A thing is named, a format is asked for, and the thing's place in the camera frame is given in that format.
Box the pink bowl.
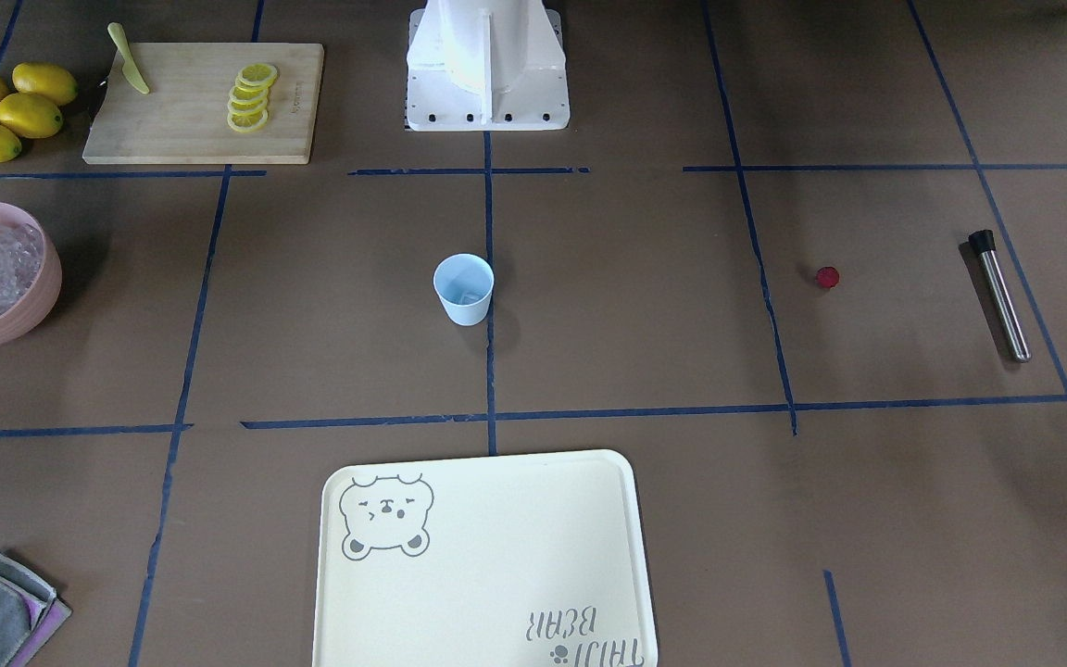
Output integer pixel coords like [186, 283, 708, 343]
[0, 202, 63, 345]

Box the cream bear tray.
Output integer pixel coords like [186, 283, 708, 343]
[312, 450, 659, 666]

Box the steel muddler black tip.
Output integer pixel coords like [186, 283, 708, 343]
[967, 229, 1032, 363]

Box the light blue cup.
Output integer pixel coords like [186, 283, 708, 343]
[433, 253, 495, 328]

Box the clear ice cube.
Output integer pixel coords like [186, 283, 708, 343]
[447, 290, 485, 308]

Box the yellow green knife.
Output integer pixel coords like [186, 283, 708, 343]
[107, 22, 152, 94]

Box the wooden cutting board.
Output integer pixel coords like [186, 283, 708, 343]
[83, 43, 325, 165]

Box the red strawberry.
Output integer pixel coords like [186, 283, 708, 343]
[814, 266, 841, 290]

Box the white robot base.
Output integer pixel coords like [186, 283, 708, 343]
[404, 1, 571, 132]

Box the lemon slice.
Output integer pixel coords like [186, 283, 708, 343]
[234, 62, 278, 90]
[226, 108, 270, 132]

